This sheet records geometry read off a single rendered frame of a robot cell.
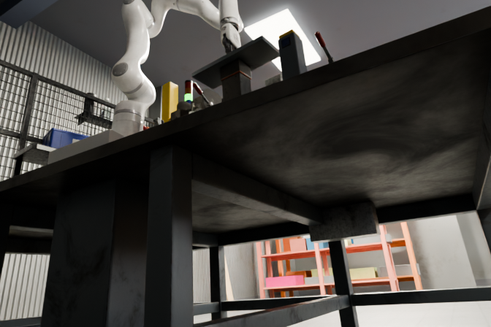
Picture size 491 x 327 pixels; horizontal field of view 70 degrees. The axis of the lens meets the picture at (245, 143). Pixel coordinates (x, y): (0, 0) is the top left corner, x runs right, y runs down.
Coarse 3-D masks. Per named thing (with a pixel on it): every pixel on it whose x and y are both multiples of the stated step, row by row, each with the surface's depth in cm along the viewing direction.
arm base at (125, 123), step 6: (120, 114) 137; (126, 114) 137; (132, 114) 138; (114, 120) 137; (120, 120) 136; (126, 120) 136; (132, 120) 137; (138, 120) 139; (114, 126) 136; (120, 126) 134; (126, 126) 135; (132, 126) 136; (138, 126) 138; (120, 132) 133; (126, 132) 134; (132, 132) 135
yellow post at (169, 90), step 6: (168, 84) 302; (174, 84) 305; (162, 90) 305; (168, 90) 300; (174, 90) 303; (162, 96) 302; (168, 96) 297; (174, 96) 301; (162, 102) 300; (168, 102) 295; (174, 102) 299; (162, 108) 298; (168, 108) 293; (174, 108) 297; (162, 114) 295; (168, 114) 290; (168, 120) 288
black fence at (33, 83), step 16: (0, 64) 191; (32, 80) 201; (48, 80) 209; (32, 96) 198; (48, 96) 207; (0, 112) 184; (16, 112) 191; (32, 112) 197; (64, 112) 213; (96, 112) 231; (112, 112) 241; (0, 128) 180; (48, 128) 203; (96, 128) 227; (16, 144) 186; (16, 160) 182; (0, 176) 175; (192, 256) 261
